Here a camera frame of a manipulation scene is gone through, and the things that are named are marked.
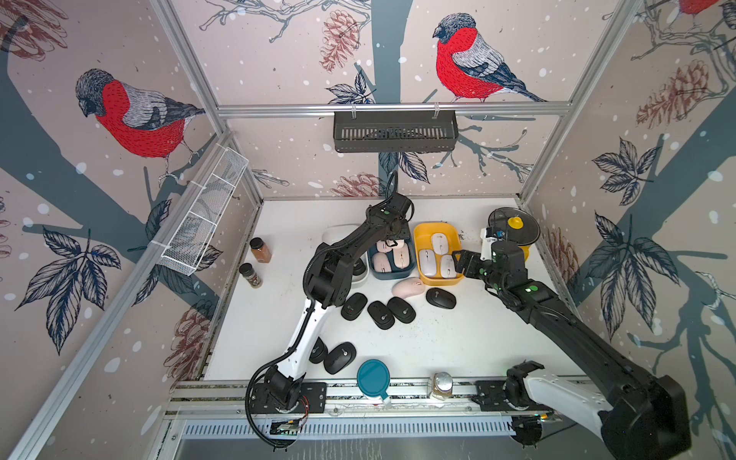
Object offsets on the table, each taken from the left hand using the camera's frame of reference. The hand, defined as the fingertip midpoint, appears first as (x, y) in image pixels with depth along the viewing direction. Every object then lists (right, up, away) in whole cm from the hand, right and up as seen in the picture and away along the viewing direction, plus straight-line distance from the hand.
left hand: (405, 228), depth 103 cm
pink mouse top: (0, -19, -11) cm, 22 cm away
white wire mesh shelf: (-59, +2, -27) cm, 65 cm away
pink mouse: (-1, -10, -2) cm, 11 cm away
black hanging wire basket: (-5, +35, +2) cm, 36 cm away
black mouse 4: (-3, -25, -15) cm, 30 cm away
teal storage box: (-4, -15, -7) cm, 17 cm away
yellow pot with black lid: (+37, +1, -9) cm, 38 cm away
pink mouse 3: (-8, -7, -1) cm, 11 cm away
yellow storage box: (+8, -2, +4) cm, 9 cm away
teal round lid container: (-11, -37, -33) cm, 51 cm away
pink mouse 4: (-1, -7, -2) cm, 7 cm away
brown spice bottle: (-51, -8, -6) cm, 52 cm away
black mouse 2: (-18, -25, -15) cm, 34 cm away
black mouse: (-17, -14, -6) cm, 22 cm away
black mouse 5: (+10, -22, -13) cm, 28 cm away
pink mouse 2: (-9, -12, -5) cm, 16 cm away
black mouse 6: (-21, -36, -24) cm, 48 cm away
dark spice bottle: (-52, -13, -15) cm, 55 cm away
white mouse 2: (+13, -6, +1) cm, 14 cm away
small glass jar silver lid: (+5, -37, -36) cm, 52 cm away
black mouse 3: (-9, -26, -17) cm, 32 cm away
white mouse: (+7, -12, -5) cm, 15 cm away
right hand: (+15, -6, -20) cm, 26 cm away
